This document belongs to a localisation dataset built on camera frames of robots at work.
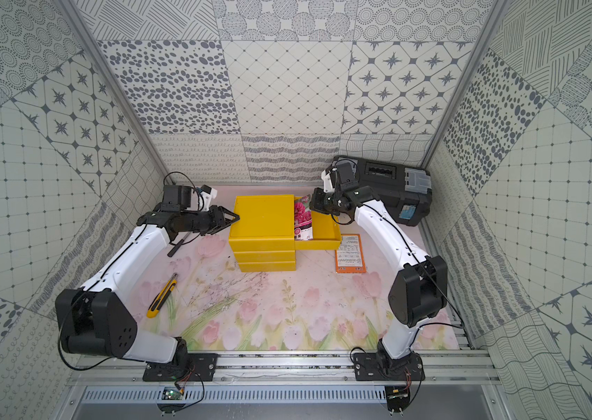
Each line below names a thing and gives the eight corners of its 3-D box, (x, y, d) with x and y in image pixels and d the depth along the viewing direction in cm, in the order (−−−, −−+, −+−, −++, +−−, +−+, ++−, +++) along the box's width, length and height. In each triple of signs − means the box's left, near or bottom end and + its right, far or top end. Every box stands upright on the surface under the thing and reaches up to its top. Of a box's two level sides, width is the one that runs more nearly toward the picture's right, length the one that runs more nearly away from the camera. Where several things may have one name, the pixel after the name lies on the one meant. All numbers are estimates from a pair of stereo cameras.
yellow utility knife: (145, 316, 85) (142, 314, 84) (174, 275, 95) (172, 272, 93) (152, 319, 85) (150, 317, 83) (181, 277, 94) (179, 275, 93)
